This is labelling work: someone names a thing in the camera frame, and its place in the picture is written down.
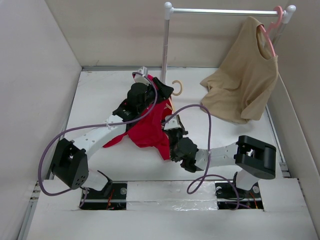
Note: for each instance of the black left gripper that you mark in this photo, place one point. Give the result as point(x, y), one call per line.
point(163, 91)

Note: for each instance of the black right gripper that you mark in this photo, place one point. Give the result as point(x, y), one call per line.
point(184, 132)

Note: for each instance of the red t shirt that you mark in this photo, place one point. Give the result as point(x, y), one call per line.
point(148, 131)

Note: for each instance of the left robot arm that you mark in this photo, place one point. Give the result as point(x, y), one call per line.
point(139, 116)

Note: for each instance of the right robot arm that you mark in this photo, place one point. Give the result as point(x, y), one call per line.
point(257, 159)

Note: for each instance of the beige t shirt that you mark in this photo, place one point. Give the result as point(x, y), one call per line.
point(241, 87)

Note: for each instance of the white clothes rack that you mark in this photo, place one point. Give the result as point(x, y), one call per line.
point(199, 33)

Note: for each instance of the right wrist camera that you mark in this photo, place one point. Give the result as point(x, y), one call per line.
point(173, 123)

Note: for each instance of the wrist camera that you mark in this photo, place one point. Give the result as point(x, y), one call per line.
point(140, 75)
point(173, 123)

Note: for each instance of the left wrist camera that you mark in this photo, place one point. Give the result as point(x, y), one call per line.
point(140, 75)

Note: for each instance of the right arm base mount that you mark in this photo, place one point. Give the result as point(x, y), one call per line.
point(227, 199)

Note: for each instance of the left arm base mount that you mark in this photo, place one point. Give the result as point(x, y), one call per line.
point(112, 198)

